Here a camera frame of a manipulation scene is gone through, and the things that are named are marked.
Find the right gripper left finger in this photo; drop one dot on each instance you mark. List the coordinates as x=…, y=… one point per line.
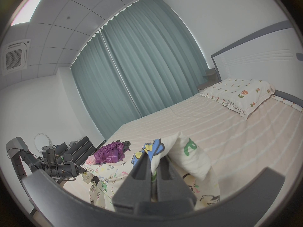
x=139, y=185

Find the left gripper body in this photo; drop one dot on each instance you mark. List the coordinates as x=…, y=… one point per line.
x=67, y=170

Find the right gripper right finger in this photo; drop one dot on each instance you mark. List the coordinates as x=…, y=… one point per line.
x=169, y=185

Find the white printed pyjama top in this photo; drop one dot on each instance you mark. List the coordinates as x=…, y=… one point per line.
x=194, y=157

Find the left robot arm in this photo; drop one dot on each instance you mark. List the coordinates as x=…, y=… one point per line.
x=49, y=155

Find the bed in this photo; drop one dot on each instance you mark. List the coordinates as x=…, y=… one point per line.
x=224, y=136

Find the pink garment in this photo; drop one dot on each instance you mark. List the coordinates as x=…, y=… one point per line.
x=90, y=160

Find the black chest of drawers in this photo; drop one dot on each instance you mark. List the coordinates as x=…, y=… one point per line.
x=80, y=148

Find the dark grey garment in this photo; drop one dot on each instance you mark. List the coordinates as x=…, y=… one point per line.
x=125, y=143

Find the purple garment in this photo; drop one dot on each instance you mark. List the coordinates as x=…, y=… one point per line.
x=109, y=152

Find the white printed pillow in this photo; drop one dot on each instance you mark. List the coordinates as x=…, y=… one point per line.
x=239, y=96

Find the grey bedside table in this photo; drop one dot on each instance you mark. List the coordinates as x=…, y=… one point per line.
x=210, y=79

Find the ceiling air conditioner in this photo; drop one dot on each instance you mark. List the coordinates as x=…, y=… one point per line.
x=15, y=57

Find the blue-green curtain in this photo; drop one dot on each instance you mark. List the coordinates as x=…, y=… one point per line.
x=142, y=55

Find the ceiling light panel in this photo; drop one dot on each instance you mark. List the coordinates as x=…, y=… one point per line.
x=28, y=8

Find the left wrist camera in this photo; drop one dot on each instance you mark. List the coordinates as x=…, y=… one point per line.
x=67, y=158

